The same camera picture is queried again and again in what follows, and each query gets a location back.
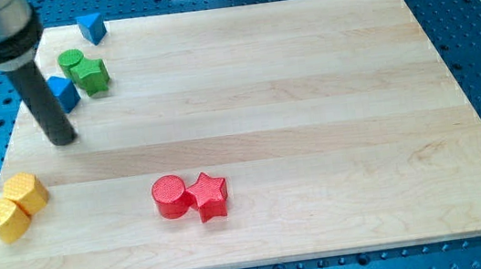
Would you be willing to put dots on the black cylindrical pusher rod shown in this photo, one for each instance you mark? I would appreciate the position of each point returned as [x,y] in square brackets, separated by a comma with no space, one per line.
[42,103]

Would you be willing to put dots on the wooden board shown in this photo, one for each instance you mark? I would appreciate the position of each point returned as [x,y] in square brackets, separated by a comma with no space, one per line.
[336,124]

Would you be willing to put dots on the blue cube block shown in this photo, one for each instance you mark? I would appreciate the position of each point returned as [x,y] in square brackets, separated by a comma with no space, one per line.
[65,91]

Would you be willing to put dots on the green cylinder block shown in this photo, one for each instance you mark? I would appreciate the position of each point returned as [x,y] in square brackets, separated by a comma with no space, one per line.
[69,59]

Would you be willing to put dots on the green star block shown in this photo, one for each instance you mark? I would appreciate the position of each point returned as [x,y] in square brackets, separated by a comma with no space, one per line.
[91,75]

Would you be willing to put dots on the blue triangular block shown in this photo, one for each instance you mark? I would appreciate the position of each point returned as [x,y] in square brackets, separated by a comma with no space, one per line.
[92,27]

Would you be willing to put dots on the yellow hexagon block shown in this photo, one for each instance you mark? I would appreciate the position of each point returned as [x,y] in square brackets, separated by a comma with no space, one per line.
[27,192]

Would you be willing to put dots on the yellow rounded block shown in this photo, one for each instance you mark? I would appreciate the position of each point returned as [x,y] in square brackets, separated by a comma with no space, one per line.
[13,221]

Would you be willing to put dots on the red cylinder block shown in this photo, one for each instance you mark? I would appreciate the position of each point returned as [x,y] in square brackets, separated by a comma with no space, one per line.
[171,197]

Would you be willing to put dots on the red star block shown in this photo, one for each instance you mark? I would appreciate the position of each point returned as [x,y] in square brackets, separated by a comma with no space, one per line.
[210,194]

